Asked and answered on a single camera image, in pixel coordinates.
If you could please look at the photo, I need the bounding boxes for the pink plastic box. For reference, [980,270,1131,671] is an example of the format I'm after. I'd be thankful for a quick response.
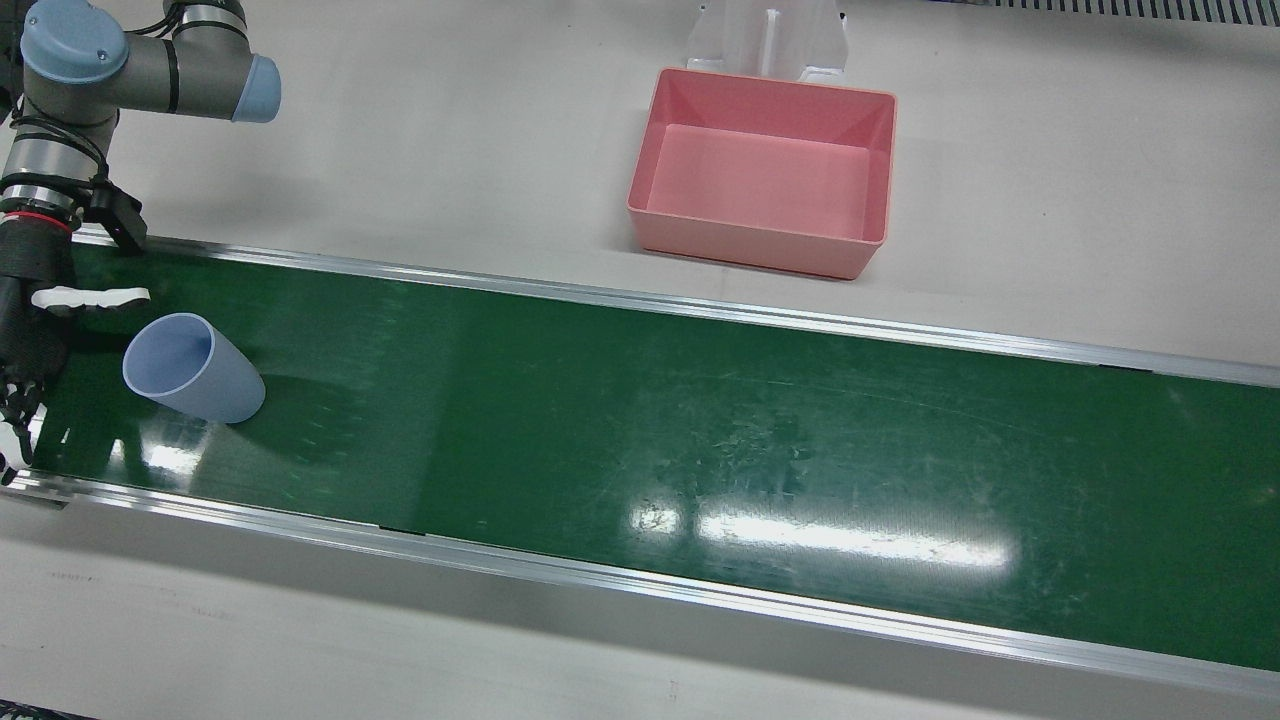
[626,66,899,282]

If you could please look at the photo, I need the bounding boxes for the lavender blue plastic cup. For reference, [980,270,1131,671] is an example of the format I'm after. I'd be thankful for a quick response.
[122,312,268,425]

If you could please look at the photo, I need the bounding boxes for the green conveyor belt with rails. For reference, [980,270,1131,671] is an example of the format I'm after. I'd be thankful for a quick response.
[0,232,1280,703]

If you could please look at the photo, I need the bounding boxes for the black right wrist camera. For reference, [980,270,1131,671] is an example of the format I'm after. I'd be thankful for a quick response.
[88,183,150,253]

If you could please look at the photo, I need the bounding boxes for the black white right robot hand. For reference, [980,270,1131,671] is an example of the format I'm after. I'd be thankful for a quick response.
[0,215,152,487]

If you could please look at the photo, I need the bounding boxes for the black vent grille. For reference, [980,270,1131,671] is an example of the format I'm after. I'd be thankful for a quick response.
[985,0,1280,28]

